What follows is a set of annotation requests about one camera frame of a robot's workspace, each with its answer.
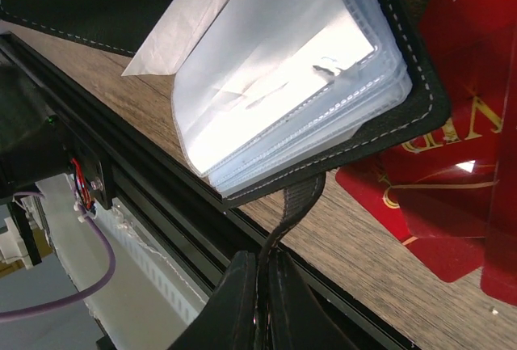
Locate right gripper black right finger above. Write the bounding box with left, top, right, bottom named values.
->
left=268, top=251, right=356, bottom=350

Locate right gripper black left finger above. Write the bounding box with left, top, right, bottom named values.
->
left=170, top=251, right=257, bottom=350

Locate black leather card holder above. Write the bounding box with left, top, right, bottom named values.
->
left=1, top=0, right=450, bottom=253

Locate red VIP card bottom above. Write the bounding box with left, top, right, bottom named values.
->
left=336, top=0, right=516, bottom=304

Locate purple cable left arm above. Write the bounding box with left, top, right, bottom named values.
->
left=0, top=191, right=117, bottom=323

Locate black front rail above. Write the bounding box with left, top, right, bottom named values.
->
left=1, top=34, right=408, bottom=349

